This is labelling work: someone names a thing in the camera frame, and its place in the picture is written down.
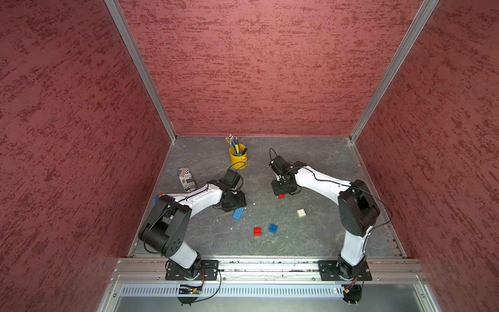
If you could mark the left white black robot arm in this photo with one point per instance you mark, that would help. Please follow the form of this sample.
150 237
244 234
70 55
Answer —
164 229

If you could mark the long blue lego brick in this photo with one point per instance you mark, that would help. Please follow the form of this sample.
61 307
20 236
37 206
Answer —
237 215

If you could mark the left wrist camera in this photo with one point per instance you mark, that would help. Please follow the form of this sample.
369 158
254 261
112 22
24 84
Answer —
231 179

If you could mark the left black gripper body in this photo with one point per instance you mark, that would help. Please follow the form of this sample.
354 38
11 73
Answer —
234 201

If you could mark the aluminium front rail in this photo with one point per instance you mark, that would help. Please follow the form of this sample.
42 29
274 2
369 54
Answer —
253 269

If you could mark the small blue lego brick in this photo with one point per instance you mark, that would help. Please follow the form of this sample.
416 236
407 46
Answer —
273 228

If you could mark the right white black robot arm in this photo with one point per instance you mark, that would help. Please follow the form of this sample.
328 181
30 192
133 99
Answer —
357 208

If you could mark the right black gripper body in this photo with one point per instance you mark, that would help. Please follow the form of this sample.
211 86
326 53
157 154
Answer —
282 187

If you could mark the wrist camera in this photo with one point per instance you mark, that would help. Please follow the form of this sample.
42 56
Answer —
280 167
231 179

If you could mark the blue red toothpaste box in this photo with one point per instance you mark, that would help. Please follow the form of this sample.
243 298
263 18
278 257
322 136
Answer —
156 199

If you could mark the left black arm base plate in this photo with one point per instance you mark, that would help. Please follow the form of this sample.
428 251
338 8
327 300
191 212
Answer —
206 270

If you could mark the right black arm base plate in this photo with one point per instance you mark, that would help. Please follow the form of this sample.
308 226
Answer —
327 270

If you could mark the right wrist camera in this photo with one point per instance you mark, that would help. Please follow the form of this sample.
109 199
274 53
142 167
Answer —
280 167

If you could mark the bundle of coloured pencils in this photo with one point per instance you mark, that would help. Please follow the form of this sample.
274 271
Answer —
233 141

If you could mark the yellow pencil cup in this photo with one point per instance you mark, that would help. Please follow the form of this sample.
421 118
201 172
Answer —
239 161

